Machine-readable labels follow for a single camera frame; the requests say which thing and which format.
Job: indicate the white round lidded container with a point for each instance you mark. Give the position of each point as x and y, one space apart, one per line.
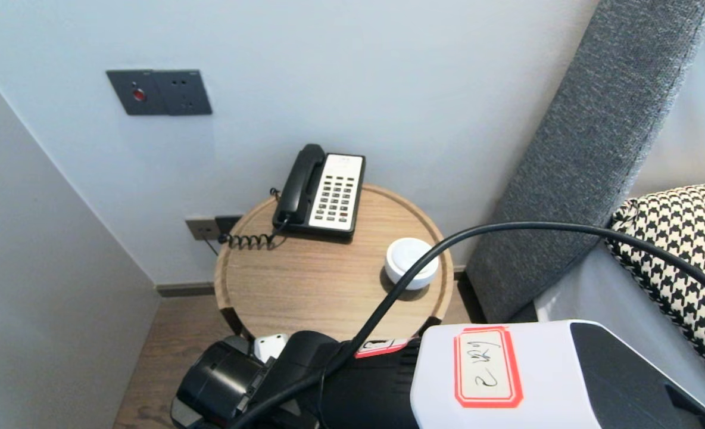
400 256

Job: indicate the black telephone base white keypad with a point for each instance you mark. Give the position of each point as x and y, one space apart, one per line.
336 196

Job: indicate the black telephone handset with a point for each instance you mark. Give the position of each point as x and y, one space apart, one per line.
300 177

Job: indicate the round wooden side table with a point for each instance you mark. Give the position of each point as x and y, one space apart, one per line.
305 280

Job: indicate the small red-bordered label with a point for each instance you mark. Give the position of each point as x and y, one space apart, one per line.
382 347

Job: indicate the large red-bordered handwritten label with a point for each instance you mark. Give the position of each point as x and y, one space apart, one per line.
486 366

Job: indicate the white bed sheet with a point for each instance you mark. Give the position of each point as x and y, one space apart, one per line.
596 286

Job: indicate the grey fabric headboard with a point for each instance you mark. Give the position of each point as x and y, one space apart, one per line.
596 119

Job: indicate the black white houndstooth pillow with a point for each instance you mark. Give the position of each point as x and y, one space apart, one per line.
686 226

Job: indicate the small black wall outlet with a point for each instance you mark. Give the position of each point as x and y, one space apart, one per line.
226 224

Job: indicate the small grey wall outlet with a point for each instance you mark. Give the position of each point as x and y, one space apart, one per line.
200 229

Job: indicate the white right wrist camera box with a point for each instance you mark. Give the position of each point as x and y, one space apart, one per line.
271 347

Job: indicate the grey fabric bed frame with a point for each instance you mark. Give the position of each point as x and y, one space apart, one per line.
522 313

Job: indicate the dark grey wall socket plate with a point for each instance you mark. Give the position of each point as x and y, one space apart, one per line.
187 93

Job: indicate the dark grey red-button wall switch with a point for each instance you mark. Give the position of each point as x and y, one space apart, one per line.
138 93

